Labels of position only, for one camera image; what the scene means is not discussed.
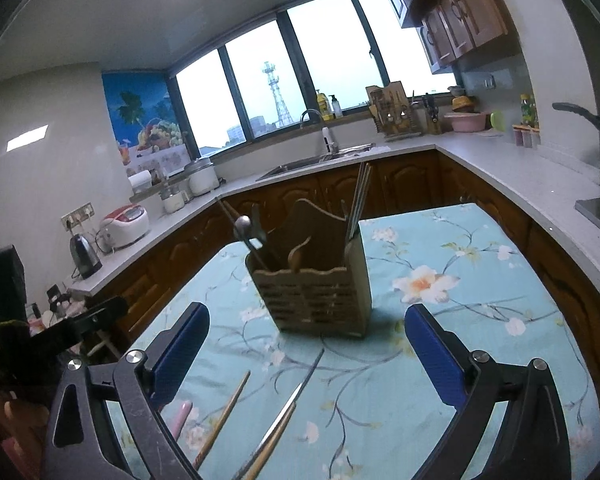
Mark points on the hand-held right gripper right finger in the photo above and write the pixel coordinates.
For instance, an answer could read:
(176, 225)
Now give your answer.
(437, 360)

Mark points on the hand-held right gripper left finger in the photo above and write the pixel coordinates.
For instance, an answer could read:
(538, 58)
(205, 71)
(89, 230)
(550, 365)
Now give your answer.
(180, 355)

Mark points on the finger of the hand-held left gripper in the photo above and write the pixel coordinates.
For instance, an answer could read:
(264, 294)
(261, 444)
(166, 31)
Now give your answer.
(90, 322)

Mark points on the silver chopstick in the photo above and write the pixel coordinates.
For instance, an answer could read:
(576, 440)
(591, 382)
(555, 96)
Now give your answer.
(290, 400)
(361, 195)
(366, 195)

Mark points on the silver spoon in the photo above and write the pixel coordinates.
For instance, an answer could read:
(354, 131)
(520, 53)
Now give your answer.
(243, 227)

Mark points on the wooden utensil holder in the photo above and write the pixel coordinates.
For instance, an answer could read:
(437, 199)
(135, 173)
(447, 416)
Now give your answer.
(310, 295)

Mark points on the large silver fork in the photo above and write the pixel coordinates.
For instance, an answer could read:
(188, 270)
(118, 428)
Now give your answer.
(260, 225)

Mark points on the person's left hand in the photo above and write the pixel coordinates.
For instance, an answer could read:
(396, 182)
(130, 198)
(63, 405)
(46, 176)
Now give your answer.
(25, 415)

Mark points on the steel electric kettle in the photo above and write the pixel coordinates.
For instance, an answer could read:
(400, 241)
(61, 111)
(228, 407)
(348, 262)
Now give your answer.
(86, 257)

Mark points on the floral light blue tablecloth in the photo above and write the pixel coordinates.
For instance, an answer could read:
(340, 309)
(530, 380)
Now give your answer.
(480, 310)

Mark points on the white and red rice cooker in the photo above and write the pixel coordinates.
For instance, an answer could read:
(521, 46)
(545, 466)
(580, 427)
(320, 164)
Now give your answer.
(126, 227)

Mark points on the small glass lidded pot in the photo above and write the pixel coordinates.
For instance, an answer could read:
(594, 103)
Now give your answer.
(173, 199)

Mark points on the paper towel roll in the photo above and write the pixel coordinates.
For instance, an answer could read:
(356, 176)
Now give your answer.
(141, 181)

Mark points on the white electric cooking pot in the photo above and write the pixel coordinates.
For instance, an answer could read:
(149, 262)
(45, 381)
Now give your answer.
(201, 177)

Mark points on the wooden lower cabinets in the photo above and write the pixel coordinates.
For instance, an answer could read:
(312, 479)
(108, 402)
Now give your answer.
(405, 180)

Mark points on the wooden cabinets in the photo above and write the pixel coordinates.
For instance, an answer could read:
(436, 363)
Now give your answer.
(460, 15)
(405, 180)

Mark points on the white kitchen countertop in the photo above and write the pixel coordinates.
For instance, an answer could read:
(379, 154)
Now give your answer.
(530, 175)

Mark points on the steel kitchen sink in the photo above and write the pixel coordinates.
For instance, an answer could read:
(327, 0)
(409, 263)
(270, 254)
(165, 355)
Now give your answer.
(300, 162)

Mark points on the pink plastic basin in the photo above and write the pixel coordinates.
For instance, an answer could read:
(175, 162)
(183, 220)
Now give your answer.
(466, 122)

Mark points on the knife block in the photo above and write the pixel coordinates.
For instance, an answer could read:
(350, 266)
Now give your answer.
(432, 117)

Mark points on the white faucet water filter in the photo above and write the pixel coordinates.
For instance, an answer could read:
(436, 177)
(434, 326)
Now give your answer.
(329, 141)

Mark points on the green plastic lid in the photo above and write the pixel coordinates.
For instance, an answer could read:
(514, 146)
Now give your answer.
(498, 121)

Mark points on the spice jar set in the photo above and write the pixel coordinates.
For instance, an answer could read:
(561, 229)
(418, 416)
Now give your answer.
(527, 125)

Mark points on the wooden countertop utensil rack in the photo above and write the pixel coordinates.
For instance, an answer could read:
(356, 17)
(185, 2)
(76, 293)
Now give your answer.
(392, 110)

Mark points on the woven straw basket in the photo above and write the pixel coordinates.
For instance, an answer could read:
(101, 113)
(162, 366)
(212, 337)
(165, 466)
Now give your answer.
(463, 104)

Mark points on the white soap dispenser bottle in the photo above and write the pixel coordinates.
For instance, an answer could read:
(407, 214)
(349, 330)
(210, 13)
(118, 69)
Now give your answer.
(336, 107)

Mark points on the chrome kitchen faucet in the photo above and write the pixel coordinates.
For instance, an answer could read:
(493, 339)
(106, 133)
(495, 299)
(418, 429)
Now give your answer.
(311, 114)

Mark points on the yellow bottle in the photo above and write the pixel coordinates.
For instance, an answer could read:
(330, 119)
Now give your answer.
(323, 105)

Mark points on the black frying pan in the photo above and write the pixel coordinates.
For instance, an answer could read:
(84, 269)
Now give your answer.
(585, 117)

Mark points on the kitchen window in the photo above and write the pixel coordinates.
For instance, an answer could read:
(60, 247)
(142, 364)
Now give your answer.
(330, 50)

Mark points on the wooden upper cabinets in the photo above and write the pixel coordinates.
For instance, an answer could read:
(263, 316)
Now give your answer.
(460, 15)

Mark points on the grey wall socket strip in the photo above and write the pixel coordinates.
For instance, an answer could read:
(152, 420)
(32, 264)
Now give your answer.
(78, 215)

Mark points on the fruit wall poster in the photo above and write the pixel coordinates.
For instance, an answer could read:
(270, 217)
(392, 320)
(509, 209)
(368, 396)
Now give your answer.
(140, 115)

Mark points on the white wall socket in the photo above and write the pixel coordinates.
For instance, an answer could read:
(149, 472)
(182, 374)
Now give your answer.
(490, 81)

